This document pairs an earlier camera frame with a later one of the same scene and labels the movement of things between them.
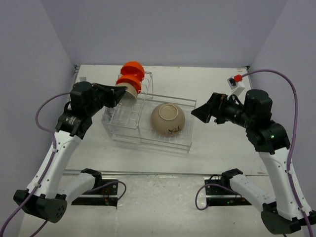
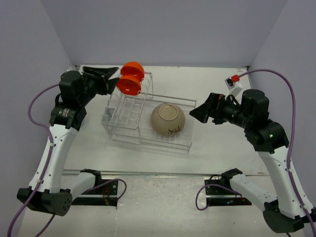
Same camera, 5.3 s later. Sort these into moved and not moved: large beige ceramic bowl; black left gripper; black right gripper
Moved: black left gripper
Not moved: black right gripper; large beige ceramic bowl
